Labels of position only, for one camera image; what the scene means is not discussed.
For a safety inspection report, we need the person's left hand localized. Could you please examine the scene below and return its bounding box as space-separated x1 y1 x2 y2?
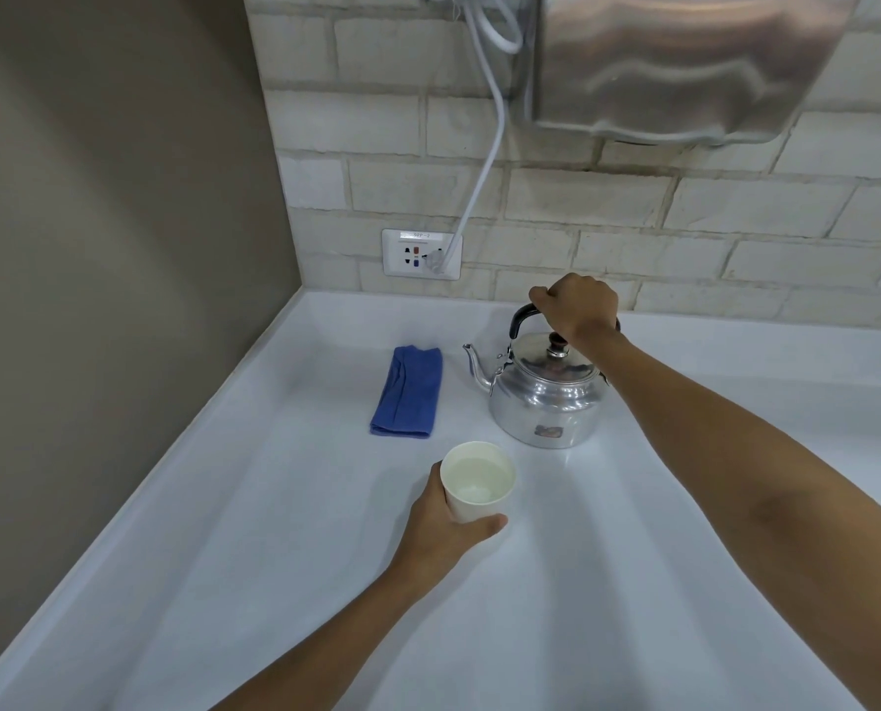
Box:
388 460 509 590

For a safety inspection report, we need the person's left forearm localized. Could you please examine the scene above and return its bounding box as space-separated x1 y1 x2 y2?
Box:
211 566 430 711

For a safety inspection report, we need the stainless steel wall appliance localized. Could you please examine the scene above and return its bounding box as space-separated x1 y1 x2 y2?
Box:
531 0 865 146

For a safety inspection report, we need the white paper cup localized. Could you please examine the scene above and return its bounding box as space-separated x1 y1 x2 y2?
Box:
440 441 518 525

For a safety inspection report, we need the white wall power outlet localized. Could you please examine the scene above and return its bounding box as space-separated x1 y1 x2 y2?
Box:
381 228 464 282

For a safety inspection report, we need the blue folded cloth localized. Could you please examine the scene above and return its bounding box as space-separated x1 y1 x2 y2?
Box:
369 345 443 439

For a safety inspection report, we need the white power cable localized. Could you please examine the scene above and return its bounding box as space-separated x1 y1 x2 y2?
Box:
420 0 524 263

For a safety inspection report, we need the person's right hand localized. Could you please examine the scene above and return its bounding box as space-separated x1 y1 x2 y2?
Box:
528 273 621 347

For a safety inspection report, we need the silver metal kettle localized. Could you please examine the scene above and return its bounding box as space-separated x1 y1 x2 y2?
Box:
463 303 622 450

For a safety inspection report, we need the person's right forearm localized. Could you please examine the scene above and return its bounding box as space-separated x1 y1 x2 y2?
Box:
585 331 881 711

